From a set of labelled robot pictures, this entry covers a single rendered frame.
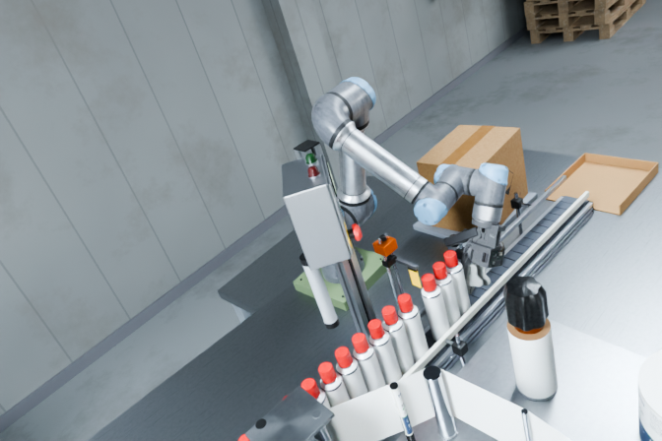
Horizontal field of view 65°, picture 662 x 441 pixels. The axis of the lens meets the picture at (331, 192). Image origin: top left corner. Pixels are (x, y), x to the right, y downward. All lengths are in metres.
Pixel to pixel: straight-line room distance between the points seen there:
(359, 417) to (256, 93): 3.01
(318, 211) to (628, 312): 0.90
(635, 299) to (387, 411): 0.77
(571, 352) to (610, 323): 0.19
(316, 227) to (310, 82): 2.98
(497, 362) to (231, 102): 2.83
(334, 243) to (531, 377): 0.52
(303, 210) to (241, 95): 2.81
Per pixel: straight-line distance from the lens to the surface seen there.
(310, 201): 1.03
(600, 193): 2.05
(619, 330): 1.54
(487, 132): 1.93
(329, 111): 1.43
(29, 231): 3.30
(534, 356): 1.21
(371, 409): 1.18
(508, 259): 1.68
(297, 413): 1.06
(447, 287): 1.38
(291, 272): 1.97
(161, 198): 3.55
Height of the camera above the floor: 1.92
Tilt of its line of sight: 27 degrees down
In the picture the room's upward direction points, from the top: 18 degrees counter-clockwise
